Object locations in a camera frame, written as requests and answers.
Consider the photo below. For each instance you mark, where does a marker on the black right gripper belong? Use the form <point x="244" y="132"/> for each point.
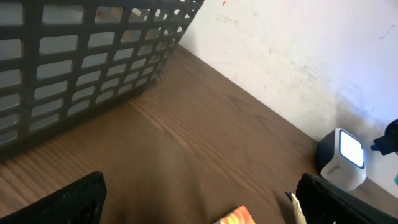
<point x="387" y="143"/>

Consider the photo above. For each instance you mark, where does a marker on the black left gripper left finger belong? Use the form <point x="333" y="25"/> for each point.
<point x="79" y="202"/>

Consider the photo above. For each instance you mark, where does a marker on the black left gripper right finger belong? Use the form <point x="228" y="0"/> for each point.
<point x="322" y="202"/>

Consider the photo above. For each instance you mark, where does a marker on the yellow snack bag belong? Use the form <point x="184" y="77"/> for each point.
<point x="299" y="216"/>

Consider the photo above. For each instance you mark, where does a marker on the small orange box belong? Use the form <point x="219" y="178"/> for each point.
<point x="239" y="215"/>

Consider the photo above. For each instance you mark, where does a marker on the grey plastic mesh basket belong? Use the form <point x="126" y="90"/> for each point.
<point x="64" y="61"/>

